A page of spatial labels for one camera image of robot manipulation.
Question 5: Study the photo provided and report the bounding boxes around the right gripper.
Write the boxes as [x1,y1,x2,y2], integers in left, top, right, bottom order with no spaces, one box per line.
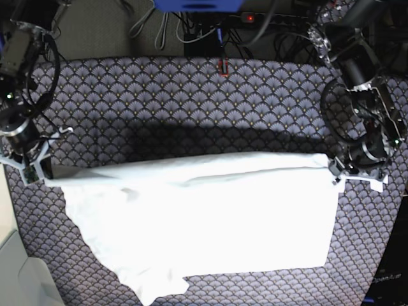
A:
[3,122,54,179]

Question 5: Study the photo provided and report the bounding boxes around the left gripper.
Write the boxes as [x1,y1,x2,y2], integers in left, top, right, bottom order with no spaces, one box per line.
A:
[328,136,395,185]

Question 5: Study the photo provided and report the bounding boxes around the white T-shirt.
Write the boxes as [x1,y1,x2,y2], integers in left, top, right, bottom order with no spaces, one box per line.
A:
[45,152,344,305]

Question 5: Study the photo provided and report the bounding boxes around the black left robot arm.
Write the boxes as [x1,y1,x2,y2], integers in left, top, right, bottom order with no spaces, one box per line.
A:
[307,1,407,184]

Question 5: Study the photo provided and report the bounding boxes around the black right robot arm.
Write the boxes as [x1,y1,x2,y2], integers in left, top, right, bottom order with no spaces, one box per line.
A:
[1,1,73,185]

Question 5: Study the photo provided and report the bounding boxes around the patterned blue table cloth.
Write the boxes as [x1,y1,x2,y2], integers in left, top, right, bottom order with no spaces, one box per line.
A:
[6,57,407,305]

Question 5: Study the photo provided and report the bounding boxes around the black box with logo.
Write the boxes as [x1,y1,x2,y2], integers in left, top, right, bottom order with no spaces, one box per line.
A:
[362,195,407,305]

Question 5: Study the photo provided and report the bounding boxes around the red black clamp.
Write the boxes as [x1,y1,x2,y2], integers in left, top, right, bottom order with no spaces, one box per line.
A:
[218,59,229,77]

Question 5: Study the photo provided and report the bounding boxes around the black power strip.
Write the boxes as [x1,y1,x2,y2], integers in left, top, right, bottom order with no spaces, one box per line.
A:
[240,11,307,24]

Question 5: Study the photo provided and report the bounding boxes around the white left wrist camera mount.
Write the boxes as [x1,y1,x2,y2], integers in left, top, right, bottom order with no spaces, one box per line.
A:
[335,171,389,193]

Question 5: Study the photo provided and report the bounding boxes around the grey looped cable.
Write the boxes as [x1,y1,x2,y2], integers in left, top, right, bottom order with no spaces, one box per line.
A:
[154,12,170,50]

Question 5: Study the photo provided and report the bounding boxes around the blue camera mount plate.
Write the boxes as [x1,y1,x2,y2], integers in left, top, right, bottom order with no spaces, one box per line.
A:
[154,0,244,12]

